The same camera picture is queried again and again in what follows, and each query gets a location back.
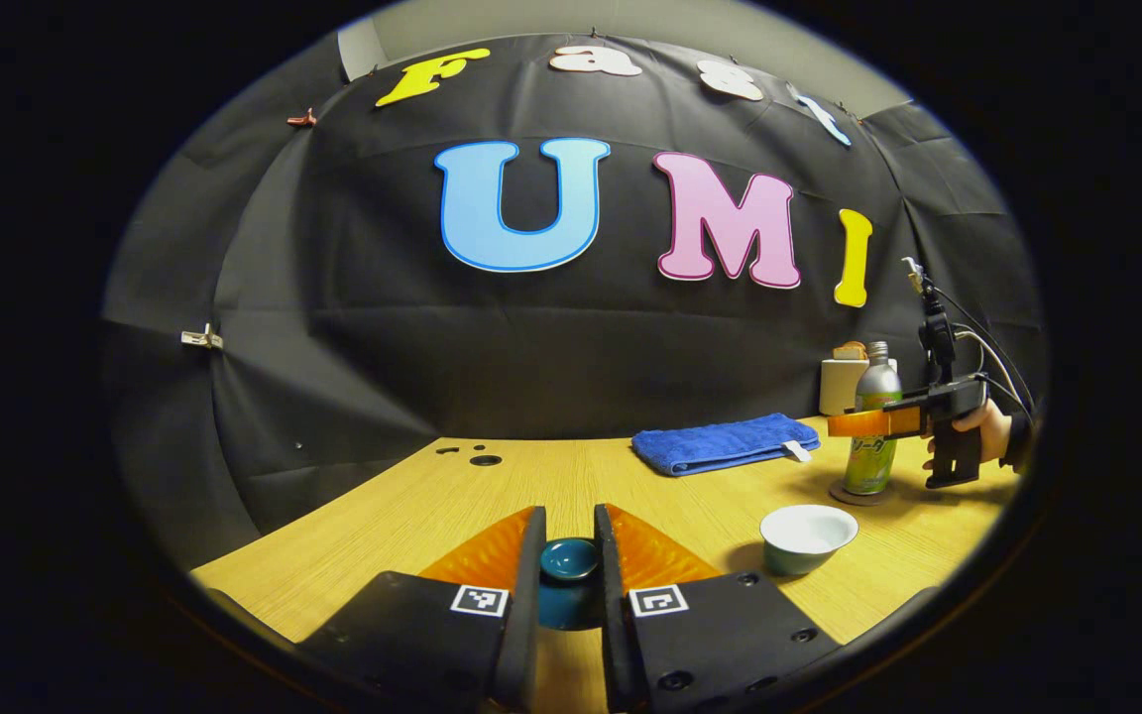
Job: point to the silver green-label water bottle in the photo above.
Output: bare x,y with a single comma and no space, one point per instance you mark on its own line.
876,382

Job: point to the blue folded towel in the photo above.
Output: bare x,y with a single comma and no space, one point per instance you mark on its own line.
720,444

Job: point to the red backdrop clip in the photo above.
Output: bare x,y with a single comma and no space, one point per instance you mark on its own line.
301,119

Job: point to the dark teal teacup lid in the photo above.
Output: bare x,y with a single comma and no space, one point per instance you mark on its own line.
571,560

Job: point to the black table grommet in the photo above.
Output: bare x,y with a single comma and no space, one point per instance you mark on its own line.
485,460

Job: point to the toast slice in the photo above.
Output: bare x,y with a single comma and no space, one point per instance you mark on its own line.
849,350

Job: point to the round brown coaster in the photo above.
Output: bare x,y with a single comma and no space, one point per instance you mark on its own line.
839,494

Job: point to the teal white-lined teacup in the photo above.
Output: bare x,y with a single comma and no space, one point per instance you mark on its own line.
809,531

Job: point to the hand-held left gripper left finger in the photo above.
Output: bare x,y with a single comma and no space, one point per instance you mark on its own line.
526,615

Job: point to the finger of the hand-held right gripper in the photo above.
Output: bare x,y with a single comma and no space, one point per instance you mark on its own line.
868,423

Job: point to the black backdrop cloth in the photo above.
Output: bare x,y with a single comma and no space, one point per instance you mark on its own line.
531,357

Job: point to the white toaster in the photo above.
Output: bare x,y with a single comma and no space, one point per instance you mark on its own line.
837,387

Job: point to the white backdrop clip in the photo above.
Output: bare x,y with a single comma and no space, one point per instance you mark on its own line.
201,339

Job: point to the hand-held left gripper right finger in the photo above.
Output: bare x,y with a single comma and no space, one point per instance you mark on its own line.
616,615

